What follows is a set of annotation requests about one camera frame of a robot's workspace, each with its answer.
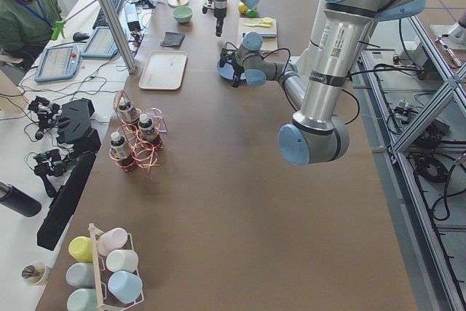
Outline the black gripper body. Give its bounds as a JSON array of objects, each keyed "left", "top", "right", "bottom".
[
  {"left": 214, "top": 8, "right": 226, "bottom": 28},
  {"left": 232, "top": 71, "right": 243, "bottom": 82}
]

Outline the blue round plate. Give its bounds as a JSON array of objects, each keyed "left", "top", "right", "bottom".
[{"left": 216, "top": 58, "right": 237, "bottom": 82}]

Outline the green lime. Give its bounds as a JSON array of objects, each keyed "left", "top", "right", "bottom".
[{"left": 245, "top": 9, "right": 257, "bottom": 18}]

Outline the green bowl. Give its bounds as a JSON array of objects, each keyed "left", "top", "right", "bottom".
[{"left": 173, "top": 7, "right": 193, "bottom": 24}]

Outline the wooden cutting board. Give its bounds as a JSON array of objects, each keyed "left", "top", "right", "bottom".
[{"left": 237, "top": 17, "right": 278, "bottom": 53}]

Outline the yellow plastic knife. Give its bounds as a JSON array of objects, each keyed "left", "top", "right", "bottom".
[{"left": 243, "top": 22, "right": 273, "bottom": 28}]

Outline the folded grey cloth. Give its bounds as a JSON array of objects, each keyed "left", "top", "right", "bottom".
[{"left": 160, "top": 31, "right": 185, "bottom": 47}]

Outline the cream rabbit tray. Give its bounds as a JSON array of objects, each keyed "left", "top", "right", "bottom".
[{"left": 138, "top": 50, "right": 187, "bottom": 91}]

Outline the black keyboard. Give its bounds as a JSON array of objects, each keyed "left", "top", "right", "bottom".
[{"left": 92, "top": 0, "right": 127, "bottom": 31}]

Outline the tea bottle front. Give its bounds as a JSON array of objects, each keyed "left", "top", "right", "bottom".
[{"left": 110, "top": 131, "right": 136, "bottom": 171}]

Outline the black computer mouse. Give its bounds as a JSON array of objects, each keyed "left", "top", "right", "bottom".
[{"left": 72, "top": 31, "right": 90, "bottom": 42}]

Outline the blue teach pendant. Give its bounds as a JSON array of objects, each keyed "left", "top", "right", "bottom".
[{"left": 34, "top": 44, "right": 80, "bottom": 83}]

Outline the black stand device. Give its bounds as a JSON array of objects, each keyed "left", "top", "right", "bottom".
[{"left": 34, "top": 98, "right": 101, "bottom": 251}]

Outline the person in green sweater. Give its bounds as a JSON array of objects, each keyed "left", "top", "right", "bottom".
[{"left": 1, "top": 0, "right": 62, "bottom": 70}]

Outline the pink cup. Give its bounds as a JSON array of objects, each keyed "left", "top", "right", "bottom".
[{"left": 97, "top": 227, "right": 128, "bottom": 256}]

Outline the white cup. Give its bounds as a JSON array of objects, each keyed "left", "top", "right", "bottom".
[{"left": 106, "top": 249, "right": 139, "bottom": 273}]

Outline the yellow cup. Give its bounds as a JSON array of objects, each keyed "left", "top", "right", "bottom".
[{"left": 68, "top": 236, "right": 92, "bottom": 263}]

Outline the light blue cup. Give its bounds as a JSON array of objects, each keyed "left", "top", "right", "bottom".
[{"left": 107, "top": 270, "right": 143, "bottom": 304}]

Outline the black flask bottle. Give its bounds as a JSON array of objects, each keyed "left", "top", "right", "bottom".
[{"left": 1, "top": 182, "right": 42, "bottom": 217}]

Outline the grey cup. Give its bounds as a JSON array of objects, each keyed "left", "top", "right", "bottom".
[{"left": 66, "top": 262, "right": 95, "bottom": 288}]

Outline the mint green cup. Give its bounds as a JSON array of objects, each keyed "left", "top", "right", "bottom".
[{"left": 66, "top": 288, "right": 98, "bottom": 311}]

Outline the aluminium frame post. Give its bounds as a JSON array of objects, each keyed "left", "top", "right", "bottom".
[{"left": 98, "top": 0, "right": 137, "bottom": 74}]

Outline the copper wire bottle rack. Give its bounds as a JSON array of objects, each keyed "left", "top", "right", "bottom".
[{"left": 108, "top": 90, "right": 167, "bottom": 173}]

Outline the white wire cup rack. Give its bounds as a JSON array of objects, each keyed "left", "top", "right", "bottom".
[{"left": 88, "top": 223, "right": 145, "bottom": 311}]

